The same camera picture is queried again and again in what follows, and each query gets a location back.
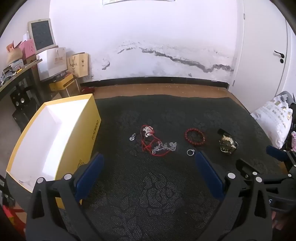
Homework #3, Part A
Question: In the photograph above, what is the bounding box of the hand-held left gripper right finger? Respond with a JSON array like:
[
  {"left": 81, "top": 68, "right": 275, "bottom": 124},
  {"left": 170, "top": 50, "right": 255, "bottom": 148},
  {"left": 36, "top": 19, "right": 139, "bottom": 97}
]
[{"left": 194, "top": 151, "right": 273, "bottom": 241}]

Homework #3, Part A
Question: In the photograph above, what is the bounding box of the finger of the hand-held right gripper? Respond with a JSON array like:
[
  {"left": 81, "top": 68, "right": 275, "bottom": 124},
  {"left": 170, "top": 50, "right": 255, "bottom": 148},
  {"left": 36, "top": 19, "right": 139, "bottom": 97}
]
[
  {"left": 266, "top": 146, "right": 296, "bottom": 172},
  {"left": 236, "top": 159, "right": 267, "bottom": 184}
]

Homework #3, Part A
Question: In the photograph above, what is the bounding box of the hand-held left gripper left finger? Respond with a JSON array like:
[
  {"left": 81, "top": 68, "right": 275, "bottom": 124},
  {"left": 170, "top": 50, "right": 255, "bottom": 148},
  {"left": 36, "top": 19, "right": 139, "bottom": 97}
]
[{"left": 26, "top": 152, "right": 104, "bottom": 241}]

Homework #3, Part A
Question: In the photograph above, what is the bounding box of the gold wristwatch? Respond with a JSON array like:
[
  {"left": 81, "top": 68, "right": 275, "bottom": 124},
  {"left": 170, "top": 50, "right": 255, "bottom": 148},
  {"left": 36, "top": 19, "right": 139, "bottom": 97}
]
[{"left": 217, "top": 128, "right": 239, "bottom": 154}]

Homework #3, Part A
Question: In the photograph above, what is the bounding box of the red bead bracelet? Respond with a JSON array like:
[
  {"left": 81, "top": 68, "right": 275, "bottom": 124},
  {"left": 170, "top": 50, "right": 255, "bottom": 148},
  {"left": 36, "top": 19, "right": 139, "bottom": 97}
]
[{"left": 184, "top": 128, "right": 206, "bottom": 144}]

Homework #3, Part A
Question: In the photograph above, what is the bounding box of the silver chain bracelet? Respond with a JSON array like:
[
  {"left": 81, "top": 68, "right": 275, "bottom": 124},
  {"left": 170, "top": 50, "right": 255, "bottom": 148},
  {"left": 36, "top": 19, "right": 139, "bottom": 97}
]
[{"left": 153, "top": 141, "right": 178, "bottom": 154}]

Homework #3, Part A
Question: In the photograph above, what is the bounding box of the yellow cardboard box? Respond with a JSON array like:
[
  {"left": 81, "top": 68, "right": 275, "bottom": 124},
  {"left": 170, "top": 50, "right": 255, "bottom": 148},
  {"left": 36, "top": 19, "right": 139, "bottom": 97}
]
[{"left": 6, "top": 93, "right": 101, "bottom": 209}]

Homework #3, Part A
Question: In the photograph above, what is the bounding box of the red string necklace silver pendant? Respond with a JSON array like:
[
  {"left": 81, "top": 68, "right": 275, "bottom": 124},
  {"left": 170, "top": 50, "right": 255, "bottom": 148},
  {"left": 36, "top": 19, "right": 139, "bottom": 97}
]
[{"left": 140, "top": 125, "right": 170, "bottom": 157}]

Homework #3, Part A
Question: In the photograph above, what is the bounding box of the person's right hand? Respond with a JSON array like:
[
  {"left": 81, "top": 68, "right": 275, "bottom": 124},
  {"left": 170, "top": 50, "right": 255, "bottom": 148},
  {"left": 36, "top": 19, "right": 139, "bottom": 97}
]
[{"left": 272, "top": 211, "right": 296, "bottom": 232}]

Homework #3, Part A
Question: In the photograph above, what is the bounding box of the white patterned pillow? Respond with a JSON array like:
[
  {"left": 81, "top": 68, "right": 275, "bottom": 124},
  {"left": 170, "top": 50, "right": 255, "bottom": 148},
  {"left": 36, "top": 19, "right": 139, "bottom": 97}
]
[{"left": 251, "top": 97, "right": 294, "bottom": 149}]

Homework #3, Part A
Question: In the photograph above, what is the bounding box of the dark patterned mat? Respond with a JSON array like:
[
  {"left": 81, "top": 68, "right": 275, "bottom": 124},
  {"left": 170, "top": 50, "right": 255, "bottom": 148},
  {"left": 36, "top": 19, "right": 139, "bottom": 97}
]
[{"left": 59, "top": 95, "right": 285, "bottom": 241}]

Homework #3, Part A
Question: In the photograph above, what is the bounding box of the red orange bag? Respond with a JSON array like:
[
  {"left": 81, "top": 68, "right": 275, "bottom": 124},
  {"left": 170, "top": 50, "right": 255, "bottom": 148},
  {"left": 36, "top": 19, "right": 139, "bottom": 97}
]
[{"left": 2, "top": 204, "right": 26, "bottom": 232}]

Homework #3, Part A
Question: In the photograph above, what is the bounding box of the brown cardboard box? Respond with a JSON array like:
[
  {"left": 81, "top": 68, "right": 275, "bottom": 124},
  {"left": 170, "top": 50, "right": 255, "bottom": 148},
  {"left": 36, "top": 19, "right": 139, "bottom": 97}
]
[{"left": 61, "top": 79, "right": 81, "bottom": 98}]

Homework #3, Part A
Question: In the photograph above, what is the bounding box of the flat yellow box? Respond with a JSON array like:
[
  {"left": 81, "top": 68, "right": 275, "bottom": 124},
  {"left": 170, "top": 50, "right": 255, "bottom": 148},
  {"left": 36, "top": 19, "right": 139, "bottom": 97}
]
[{"left": 49, "top": 74, "right": 75, "bottom": 91}]

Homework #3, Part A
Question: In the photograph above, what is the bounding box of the black speaker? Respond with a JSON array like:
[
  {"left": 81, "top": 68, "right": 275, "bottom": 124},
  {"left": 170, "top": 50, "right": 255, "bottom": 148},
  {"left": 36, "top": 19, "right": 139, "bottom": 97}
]
[{"left": 10, "top": 90, "right": 30, "bottom": 109}]

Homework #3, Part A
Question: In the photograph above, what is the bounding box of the white door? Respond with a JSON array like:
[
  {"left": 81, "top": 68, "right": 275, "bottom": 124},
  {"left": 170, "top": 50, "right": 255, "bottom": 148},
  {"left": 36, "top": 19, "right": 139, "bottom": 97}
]
[{"left": 228, "top": 0, "right": 296, "bottom": 112}]

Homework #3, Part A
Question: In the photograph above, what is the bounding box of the brown gift bag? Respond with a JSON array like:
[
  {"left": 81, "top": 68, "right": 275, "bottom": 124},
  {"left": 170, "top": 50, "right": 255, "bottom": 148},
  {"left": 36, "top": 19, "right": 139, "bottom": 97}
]
[{"left": 67, "top": 53, "right": 89, "bottom": 78}]

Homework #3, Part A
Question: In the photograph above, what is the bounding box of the black baseboard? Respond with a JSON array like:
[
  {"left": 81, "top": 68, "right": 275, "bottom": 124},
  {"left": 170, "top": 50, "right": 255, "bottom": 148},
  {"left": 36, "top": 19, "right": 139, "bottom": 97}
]
[{"left": 80, "top": 76, "right": 229, "bottom": 90}]

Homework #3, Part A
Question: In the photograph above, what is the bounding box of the white gift bag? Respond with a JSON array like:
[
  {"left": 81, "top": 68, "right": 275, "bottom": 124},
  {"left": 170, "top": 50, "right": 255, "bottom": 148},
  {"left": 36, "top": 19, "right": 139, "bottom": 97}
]
[{"left": 36, "top": 47, "right": 68, "bottom": 81}]

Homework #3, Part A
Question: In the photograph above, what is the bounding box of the black desk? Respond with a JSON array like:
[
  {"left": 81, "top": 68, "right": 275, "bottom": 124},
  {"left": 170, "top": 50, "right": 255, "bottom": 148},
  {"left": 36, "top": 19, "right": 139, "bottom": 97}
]
[{"left": 0, "top": 59, "right": 43, "bottom": 112}]

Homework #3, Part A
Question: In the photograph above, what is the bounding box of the pink box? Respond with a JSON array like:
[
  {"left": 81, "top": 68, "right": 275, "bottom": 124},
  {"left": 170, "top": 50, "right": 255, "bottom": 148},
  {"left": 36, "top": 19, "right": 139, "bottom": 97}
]
[{"left": 18, "top": 39, "right": 37, "bottom": 59}]

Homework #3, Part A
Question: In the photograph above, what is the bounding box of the woven basket bag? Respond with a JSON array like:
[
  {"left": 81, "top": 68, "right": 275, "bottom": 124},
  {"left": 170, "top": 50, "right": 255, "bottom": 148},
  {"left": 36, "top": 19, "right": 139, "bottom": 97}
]
[{"left": 6, "top": 42, "right": 23, "bottom": 64}]

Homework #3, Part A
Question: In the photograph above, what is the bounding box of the beige framed board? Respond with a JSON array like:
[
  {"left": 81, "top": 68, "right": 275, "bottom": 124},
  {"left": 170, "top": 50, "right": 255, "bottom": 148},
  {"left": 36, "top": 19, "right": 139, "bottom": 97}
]
[{"left": 28, "top": 19, "right": 56, "bottom": 53}]

